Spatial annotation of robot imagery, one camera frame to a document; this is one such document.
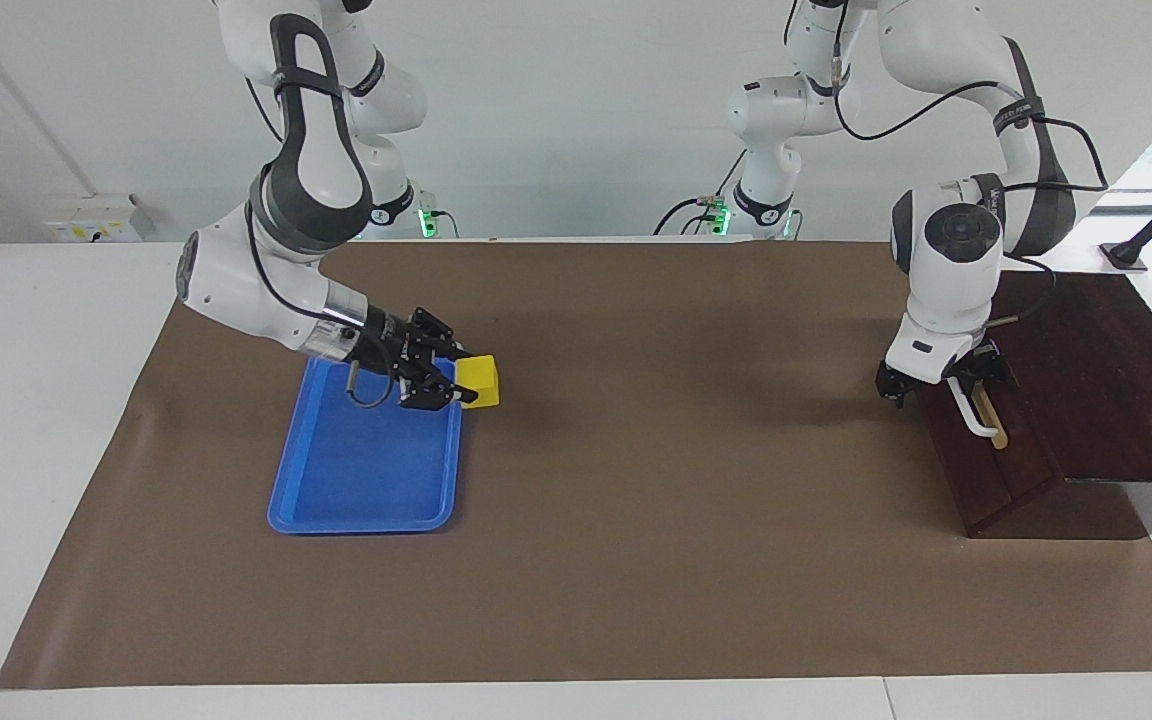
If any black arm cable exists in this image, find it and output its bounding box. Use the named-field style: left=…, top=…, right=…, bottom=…
left=241, top=70, right=399, bottom=410
left=831, top=55, right=1109, bottom=326

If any white wall socket box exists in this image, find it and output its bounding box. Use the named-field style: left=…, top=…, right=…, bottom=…
left=44, top=193, right=155, bottom=243

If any brown paper table mat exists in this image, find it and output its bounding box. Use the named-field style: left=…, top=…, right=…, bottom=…
left=0, top=240, right=1152, bottom=691

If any yellow block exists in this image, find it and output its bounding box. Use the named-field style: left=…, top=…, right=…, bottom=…
left=456, top=355, right=501, bottom=410

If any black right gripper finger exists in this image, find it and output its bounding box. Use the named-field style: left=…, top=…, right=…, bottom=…
left=398, top=380, right=479, bottom=413
left=411, top=308, right=469, bottom=361

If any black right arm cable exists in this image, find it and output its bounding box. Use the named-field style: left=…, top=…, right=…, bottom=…
left=241, top=70, right=399, bottom=410

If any dark wooden cabinet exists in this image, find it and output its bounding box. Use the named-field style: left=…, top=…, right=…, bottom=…
left=911, top=270, right=1152, bottom=541

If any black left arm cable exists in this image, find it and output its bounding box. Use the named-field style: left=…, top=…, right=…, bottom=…
left=831, top=55, right=1109, bottom=326

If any black base cable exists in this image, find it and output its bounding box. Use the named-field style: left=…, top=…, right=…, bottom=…
left=654, top=150, right=747, bottom=238

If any blue plastic tray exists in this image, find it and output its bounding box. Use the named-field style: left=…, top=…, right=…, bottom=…
left=267, top=341, right=468, bottom=536

